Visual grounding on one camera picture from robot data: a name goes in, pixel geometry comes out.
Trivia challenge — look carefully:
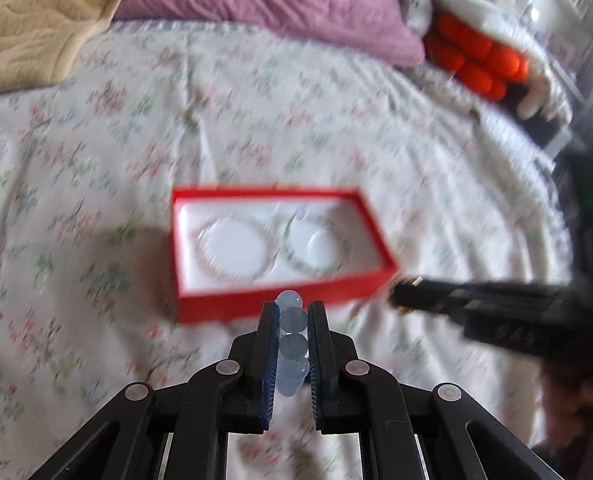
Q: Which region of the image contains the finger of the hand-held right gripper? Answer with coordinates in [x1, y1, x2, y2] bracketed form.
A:
[389, 275, 593, 362]

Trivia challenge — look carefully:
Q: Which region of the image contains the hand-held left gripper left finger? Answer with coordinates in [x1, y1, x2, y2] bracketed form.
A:
[26, 302, 280, 480]

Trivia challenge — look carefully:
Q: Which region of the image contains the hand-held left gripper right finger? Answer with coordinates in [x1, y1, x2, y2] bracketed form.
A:
[308, 302, 565, 480]

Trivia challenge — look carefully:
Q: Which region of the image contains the pale blue bead bracelet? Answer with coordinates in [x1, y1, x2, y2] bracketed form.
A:
[275, 290, 311, 402]

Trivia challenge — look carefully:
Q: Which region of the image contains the red jewelry box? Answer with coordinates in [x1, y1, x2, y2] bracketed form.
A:
[170, 187, 401, 325]

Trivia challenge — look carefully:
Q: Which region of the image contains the person's right hand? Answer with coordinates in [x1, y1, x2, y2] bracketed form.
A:
[541, 357, 593, 456]

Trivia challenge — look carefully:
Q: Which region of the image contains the dark flat object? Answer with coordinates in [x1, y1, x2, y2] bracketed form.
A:
[514, 85, 573, 153]

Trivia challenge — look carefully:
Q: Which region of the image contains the orange and white plush toy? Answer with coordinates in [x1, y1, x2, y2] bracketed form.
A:
[393, 0, 573, 122]

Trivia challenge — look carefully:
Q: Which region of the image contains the floral bed sheet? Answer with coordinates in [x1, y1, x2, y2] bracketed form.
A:
[0, 19, 593, 480]

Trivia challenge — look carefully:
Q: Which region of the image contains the purple pillow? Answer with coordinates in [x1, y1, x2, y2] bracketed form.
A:
[111, 0, 426, 69]

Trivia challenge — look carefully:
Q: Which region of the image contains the beige quilted blanket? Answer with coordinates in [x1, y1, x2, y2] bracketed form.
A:
[0, 0, 170, 102]

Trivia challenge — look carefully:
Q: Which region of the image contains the green bead bracelet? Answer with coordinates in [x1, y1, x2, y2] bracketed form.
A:
[280, 214, 348, 274]

